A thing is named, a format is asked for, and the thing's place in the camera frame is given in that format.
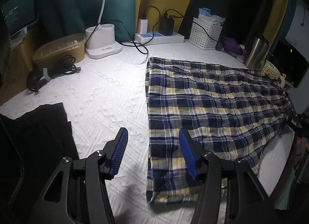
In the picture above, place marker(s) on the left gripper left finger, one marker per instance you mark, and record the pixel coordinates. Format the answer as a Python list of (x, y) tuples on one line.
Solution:
[(76, 191)]

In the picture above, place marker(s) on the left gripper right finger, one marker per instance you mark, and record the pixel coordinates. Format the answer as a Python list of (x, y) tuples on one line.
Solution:
[(247, 201)]

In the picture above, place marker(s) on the blue yellow plaid pants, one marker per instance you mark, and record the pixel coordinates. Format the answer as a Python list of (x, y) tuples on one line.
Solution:
[(231, 112)]

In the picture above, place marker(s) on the black garment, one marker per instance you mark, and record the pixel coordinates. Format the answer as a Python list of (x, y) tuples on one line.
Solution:
[(33, 144)]

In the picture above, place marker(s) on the steel thermos bottle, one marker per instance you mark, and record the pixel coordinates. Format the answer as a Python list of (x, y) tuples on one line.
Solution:
[(256, 52)]

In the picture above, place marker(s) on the purple cloth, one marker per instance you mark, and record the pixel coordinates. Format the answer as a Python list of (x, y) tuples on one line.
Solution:
[(231, 45)]

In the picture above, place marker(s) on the tan plastic box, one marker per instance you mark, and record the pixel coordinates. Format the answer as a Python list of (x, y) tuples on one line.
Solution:
[(49, 54)]

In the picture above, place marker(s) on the white lamp base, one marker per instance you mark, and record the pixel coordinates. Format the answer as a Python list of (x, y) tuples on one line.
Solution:
[(100, 41)]

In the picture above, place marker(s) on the white perforated basket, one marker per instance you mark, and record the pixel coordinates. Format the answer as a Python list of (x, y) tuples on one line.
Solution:
[(204, 34)]

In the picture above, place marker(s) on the white power strip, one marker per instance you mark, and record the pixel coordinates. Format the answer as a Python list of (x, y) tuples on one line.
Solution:
[(157, 38)]

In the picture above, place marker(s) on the black charger adapter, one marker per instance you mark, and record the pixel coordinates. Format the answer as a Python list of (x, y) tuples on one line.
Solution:
[(166, 25)]

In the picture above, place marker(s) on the white charger adapter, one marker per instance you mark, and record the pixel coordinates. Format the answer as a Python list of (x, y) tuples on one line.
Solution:
[(142, 27)]

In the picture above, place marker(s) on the teal tablet screen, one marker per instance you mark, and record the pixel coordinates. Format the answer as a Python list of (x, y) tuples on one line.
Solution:
[(20, 14)]

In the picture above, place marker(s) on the teal curtain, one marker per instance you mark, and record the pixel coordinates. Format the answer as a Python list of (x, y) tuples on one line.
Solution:
[(59, 18)]

